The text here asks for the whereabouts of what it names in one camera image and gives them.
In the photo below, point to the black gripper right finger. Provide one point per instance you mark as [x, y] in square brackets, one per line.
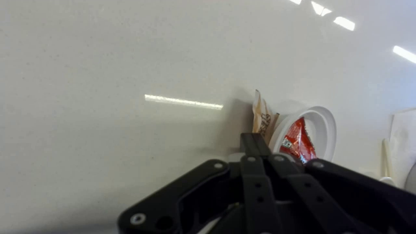
[338, 195]

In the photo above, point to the white paper napkin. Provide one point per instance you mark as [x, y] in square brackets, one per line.
[404, 138]

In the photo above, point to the red sachet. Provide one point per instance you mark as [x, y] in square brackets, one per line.
[299, 140]

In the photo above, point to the cream stirrer stick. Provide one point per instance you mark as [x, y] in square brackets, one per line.
[385, 157]

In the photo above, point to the brown sachet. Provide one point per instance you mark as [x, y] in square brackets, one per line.
[261, 114]

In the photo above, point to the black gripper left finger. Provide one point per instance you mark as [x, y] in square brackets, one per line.
[255, 190]

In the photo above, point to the white cup with red packet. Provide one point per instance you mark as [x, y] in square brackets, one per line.
[325, 130]

